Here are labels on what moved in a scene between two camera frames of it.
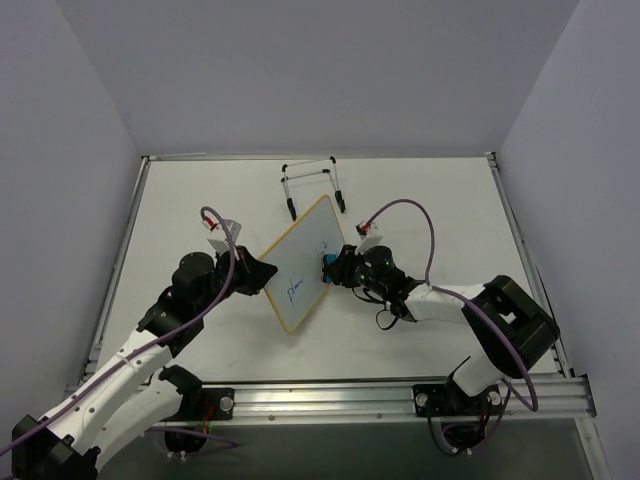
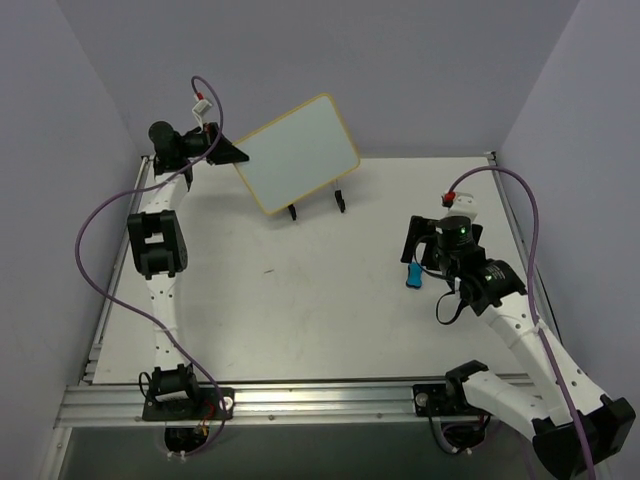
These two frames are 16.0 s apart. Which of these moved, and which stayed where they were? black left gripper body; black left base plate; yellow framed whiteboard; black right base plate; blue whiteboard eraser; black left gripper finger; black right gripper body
Moved: black right gripper body; black left gripper finger; black left gripper body; blue whiteboard eraser; yellow framed whiteboard
Stayed: black right base plate; black left base plate
